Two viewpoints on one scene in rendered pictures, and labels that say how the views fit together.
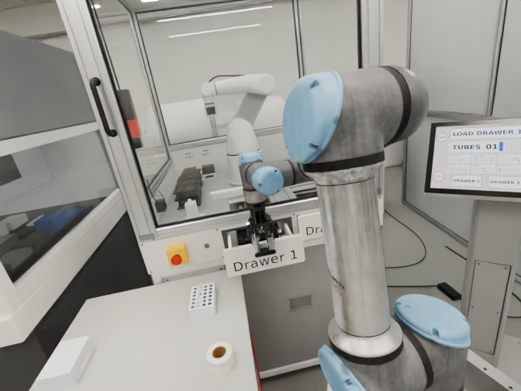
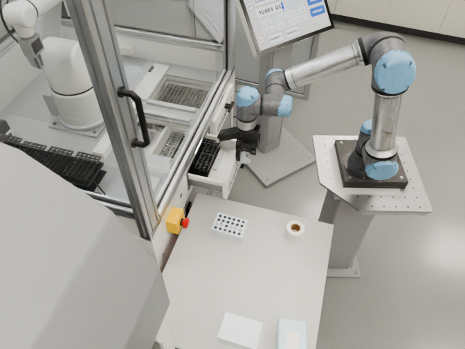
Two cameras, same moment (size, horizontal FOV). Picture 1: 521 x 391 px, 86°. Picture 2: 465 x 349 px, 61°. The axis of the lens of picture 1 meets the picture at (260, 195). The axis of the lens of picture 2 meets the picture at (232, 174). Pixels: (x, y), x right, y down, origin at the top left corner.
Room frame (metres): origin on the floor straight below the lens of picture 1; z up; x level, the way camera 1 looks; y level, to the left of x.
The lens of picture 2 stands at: (0.49, 1.05, 2.10)
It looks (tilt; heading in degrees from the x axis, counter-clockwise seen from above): 49 degrees down; 292
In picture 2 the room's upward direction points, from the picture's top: straight up
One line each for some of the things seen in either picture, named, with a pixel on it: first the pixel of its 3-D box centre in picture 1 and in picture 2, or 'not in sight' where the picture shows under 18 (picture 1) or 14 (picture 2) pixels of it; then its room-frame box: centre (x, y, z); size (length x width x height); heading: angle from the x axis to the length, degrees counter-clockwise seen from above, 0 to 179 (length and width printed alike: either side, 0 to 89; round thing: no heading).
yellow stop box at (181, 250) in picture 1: (177, 254); (176, 220); (0.98, 0.36, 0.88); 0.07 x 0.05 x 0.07; 96
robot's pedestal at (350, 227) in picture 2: not in sight; (344, 217); (0.37, -0.26, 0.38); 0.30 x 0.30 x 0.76; 21
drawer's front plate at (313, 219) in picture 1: (332, 221); (223, 110); (1.06, -0.28, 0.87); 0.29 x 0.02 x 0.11; 96
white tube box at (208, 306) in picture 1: (203, 299); (229, 227); (0.81, 0.25, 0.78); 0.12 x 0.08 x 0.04; 4
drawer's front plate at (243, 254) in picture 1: (264, 255); (234, 164); (0.88, 0.02, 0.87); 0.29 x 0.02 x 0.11; 96
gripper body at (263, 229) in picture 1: (260, 218); (247, 137); (0.83, 0.01, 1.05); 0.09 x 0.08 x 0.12; 6
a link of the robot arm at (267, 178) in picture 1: (269, 177); (275, 102); (0.75, -0.03, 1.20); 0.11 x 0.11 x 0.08; 18
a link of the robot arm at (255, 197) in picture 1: (256, 194); (246, 120); (0.84, 0.01, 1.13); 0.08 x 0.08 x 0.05
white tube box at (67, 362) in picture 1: (67, 362); (240, 332); (0.62, 0.62, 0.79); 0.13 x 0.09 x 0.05; 5
